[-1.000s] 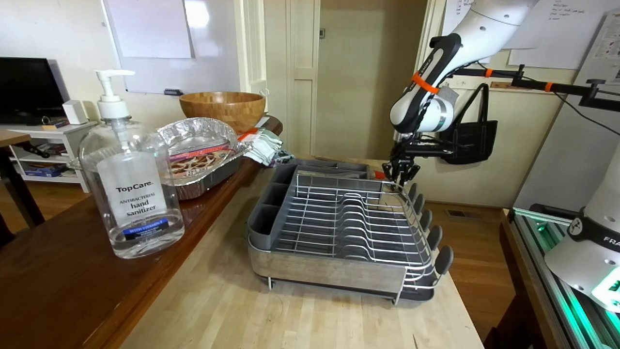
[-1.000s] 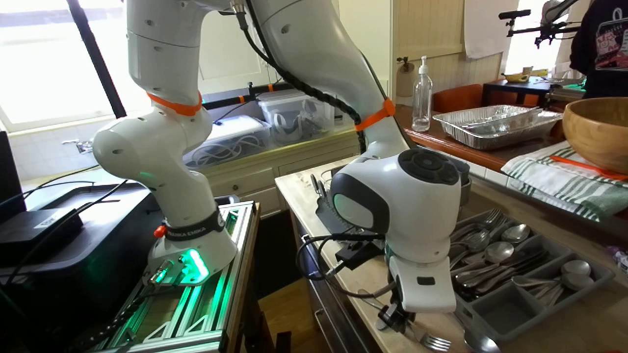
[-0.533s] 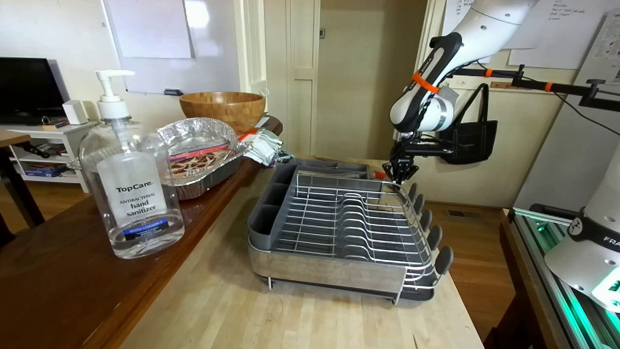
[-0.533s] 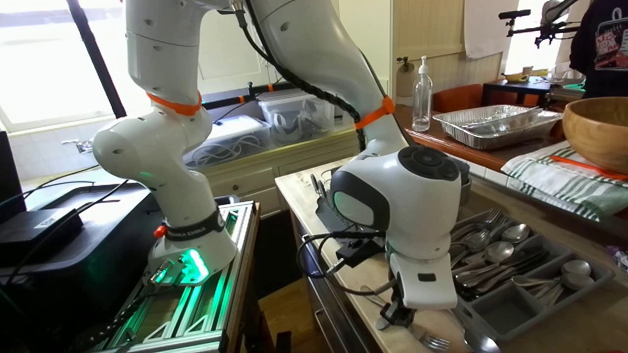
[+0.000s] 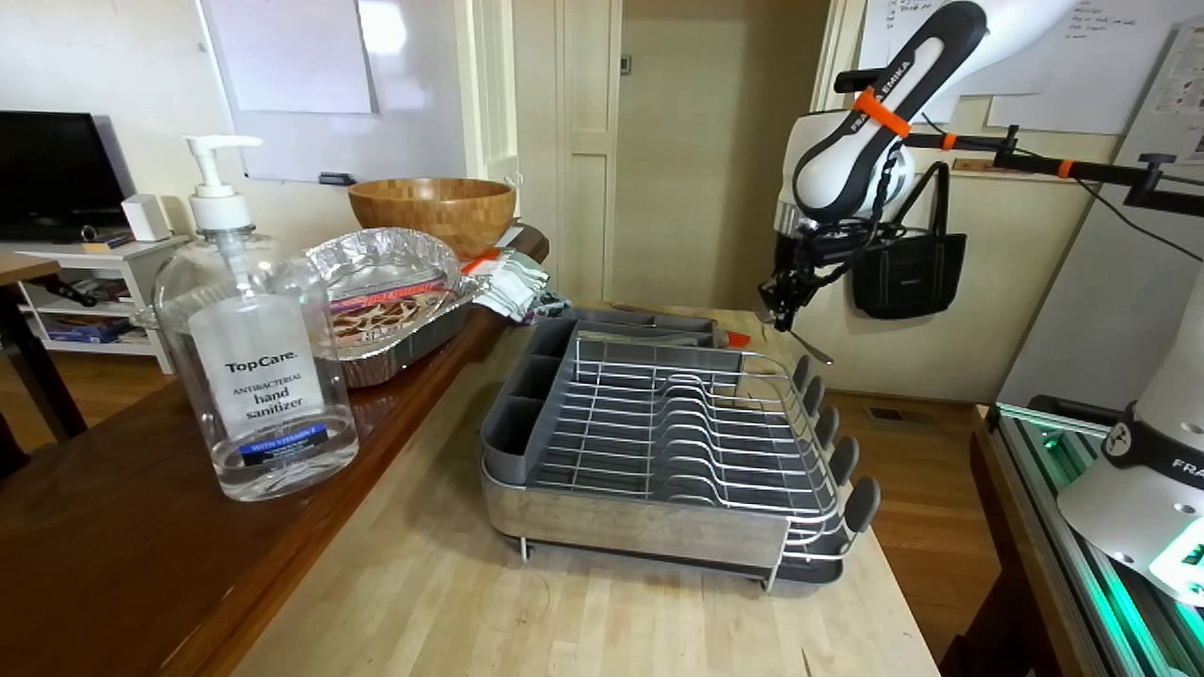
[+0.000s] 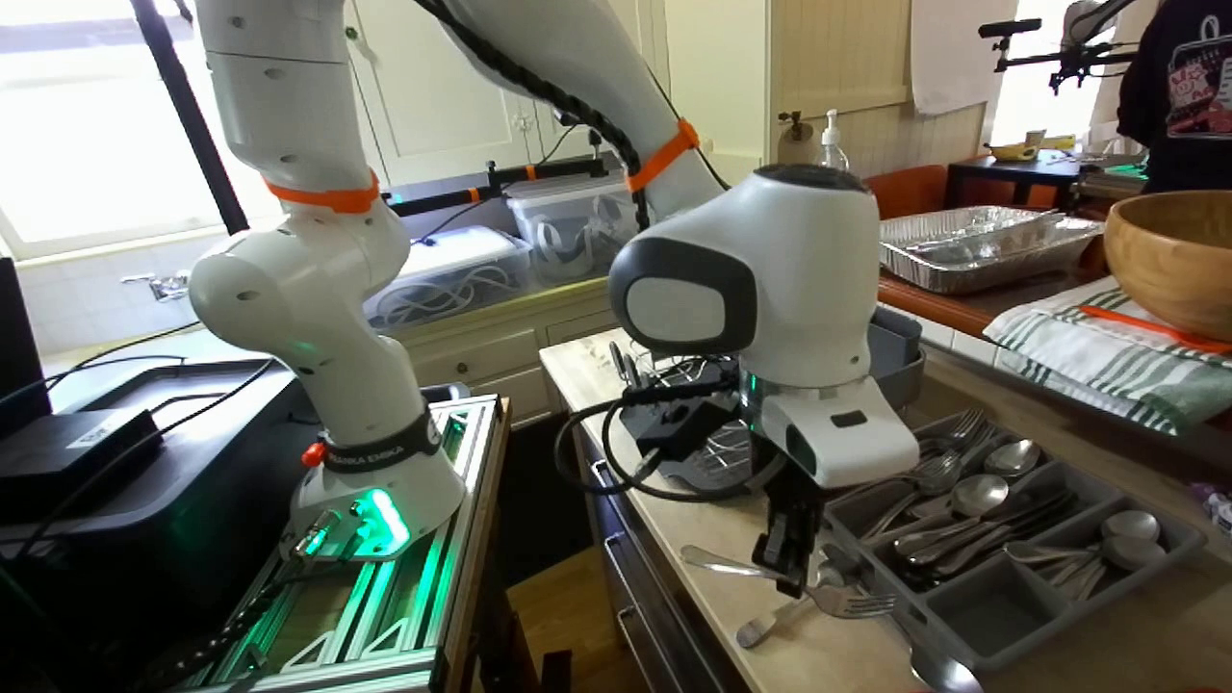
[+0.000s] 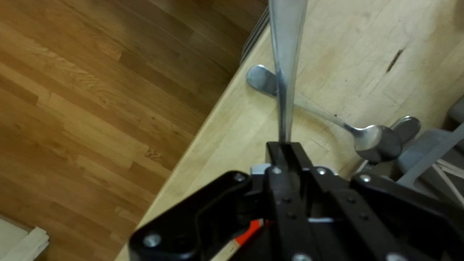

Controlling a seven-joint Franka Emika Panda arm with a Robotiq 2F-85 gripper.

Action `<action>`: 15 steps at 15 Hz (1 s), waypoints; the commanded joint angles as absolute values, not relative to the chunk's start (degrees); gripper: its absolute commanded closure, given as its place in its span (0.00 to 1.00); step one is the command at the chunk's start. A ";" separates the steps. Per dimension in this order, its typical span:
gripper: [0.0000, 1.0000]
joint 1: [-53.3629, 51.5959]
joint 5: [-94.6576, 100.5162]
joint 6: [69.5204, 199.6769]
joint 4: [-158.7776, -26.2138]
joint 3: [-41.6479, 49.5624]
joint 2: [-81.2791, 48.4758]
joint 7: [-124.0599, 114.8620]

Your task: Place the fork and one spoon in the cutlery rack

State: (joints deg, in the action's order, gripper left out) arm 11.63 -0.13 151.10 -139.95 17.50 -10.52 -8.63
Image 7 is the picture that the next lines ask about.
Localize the grey cutlery rack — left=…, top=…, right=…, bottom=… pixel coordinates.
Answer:
left=348, top=95, right=464, bottom=208

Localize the wooden stick with orange tip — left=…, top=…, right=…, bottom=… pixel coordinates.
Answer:
left=210, top=218, right=265, bottom=261

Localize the silver metal cutlery piece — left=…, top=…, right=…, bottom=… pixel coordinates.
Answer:
left=268, top=0, right=309, bottom=144

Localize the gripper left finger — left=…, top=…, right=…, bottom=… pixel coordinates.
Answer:
left=129, top=142, right=312, bottom=261

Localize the white board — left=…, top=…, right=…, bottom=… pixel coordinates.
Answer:
left=0, top=217, right=50, bottom=261

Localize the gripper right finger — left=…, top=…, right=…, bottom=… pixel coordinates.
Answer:
left=286, top=142, right=464, bottom=261

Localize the silver metal spoon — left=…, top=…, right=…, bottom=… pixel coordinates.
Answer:
left=389, top=116, right=422, bottom=144
left=246, top=65, right=403, bottom=164

